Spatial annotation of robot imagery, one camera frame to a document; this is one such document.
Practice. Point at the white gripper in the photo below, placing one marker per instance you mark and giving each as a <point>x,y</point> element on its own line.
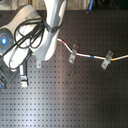
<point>14,56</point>

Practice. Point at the metal cable clip left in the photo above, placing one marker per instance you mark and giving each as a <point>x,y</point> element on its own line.
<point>73,54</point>

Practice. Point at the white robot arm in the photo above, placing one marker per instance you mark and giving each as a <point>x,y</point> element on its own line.
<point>28,33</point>

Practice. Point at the metal cable clip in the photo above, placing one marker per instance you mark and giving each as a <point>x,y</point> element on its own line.
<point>107,60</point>
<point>73,54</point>

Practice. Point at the metal cable clip right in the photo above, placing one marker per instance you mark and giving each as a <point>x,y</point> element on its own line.
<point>107,60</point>

